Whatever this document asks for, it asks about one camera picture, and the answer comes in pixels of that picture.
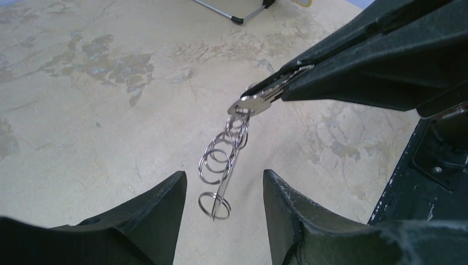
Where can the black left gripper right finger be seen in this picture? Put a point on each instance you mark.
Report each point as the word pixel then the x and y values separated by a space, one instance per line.
pixel 301 231

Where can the silver key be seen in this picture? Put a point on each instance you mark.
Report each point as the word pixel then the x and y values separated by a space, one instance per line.
pixel 260 97

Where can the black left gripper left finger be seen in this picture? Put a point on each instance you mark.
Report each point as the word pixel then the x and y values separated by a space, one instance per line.
pixel 143 230

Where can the yellow framed whiteboard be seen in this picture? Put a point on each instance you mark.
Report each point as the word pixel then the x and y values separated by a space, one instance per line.
pixel 303 3

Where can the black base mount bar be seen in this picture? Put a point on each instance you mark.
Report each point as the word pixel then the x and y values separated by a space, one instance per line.
pixel 429 181

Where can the metal whiteboard stand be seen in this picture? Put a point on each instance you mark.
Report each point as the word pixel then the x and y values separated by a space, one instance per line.
pixel 237 11

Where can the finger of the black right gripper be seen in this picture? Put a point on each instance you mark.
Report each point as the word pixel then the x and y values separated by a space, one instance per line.
pixel 379 18
pixel 397 71

